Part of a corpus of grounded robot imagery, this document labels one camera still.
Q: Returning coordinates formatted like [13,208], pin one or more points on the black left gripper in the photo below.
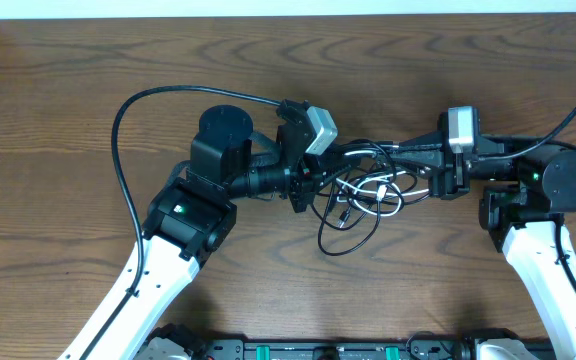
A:
[313,176]

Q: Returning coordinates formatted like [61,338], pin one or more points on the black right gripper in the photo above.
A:
[451,178]

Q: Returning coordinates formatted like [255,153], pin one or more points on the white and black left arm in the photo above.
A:
[190,218]

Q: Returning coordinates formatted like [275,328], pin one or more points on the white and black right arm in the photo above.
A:
[531,187]

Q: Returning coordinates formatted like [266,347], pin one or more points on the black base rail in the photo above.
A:
[419,347]

